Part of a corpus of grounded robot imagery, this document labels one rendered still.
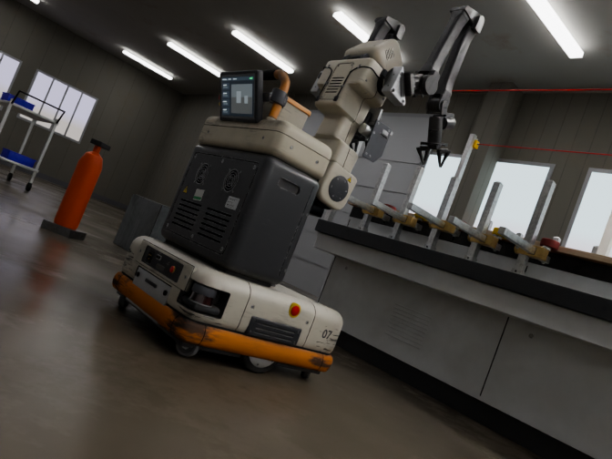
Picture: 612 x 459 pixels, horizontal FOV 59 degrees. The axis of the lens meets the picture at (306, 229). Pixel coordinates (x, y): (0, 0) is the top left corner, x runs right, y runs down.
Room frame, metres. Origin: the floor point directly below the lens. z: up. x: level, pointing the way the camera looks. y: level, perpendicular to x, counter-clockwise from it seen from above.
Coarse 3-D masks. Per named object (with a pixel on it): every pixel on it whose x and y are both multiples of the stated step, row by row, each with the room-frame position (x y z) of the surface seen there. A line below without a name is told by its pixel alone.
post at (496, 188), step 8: (496, 184) 2.57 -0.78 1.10; (496, 192) 2.56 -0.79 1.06; (488, 200) 2.57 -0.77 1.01; (496, 200) 2.57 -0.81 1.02; (488, 208) 2.56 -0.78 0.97; (488, 216) 2.56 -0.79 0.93; (480, 224) 2.57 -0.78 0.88; (488, 224) 2.57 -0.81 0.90; (472, 248) 2.57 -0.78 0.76; (472, 256) 2.56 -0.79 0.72
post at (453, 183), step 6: (450, 180) 2.77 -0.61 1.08; (456, 180) 2.75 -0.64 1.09; (450, 186) 2.76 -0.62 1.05; (456, 186) 2.76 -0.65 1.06; (450, 192) 2.75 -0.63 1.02; (444, 198) 2.77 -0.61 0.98; (450, 198) 2.75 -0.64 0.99; (444, 204) 2.76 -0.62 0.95; (450, 204) 2.77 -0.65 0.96; (444, 210) 2.75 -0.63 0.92; (438, 216) 2.77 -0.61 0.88; (444, 216) 2.76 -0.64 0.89; (432, 228) 2.77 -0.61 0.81; (432, 234) 2.76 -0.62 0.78; (438, 234) 2.76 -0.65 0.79; (432, 240) 2.75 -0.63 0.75
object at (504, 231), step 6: (504, 228) 2.15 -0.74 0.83; (504, 234) 2.15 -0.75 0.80; (510, 234) 2.18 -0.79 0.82; (510, 240) 2.23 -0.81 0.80; (516, 240) 2.22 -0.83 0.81; (522, 240) 2.24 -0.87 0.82; (522, 246) 2.25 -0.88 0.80; (528, 246) 2.29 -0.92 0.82; (528, 252) 2.34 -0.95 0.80; (534, 252) 2.33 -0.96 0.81; (546, 258) 2.40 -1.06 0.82
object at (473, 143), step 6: (468, 138) 4.10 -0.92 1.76; (474, 138) 4.09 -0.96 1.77; (468, 144) 4.09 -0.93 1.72; (474, 144) 4.08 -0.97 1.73; (468, 150) 4.07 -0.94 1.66; (462, 156) 4.10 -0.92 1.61; (468, 156) 4.09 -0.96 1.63; (462, 162) 4.08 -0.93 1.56; (462, 168) 4.08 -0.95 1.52; (456, 174) 4.09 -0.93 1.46; (462, 174) 4.09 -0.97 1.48
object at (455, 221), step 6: (450, 216) 2.36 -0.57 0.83; (450, 222) 2.36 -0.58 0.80; (456, 222) 2.36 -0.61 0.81; (462, 222) 2.38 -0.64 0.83; (462, 228) 2.39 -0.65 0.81; (468, 228) 2.42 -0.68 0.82; (474, 234) 2.46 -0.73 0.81; (480, 234) 2.49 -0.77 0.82; (480, 240) 2.53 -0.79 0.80; (498, 246) 2.60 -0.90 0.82
